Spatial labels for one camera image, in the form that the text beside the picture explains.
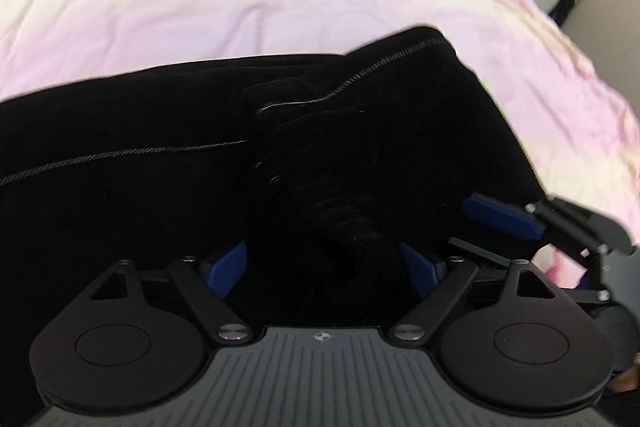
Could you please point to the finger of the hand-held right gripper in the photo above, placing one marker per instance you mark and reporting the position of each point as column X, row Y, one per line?
column 500, row 216
column 482, row 254

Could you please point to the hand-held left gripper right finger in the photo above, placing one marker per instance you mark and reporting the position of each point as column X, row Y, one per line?
column 417, row 269

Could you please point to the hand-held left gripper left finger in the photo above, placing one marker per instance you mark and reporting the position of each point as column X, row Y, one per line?
column 227, row 269

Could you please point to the black pants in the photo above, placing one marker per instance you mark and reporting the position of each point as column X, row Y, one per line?
column 150, row 207

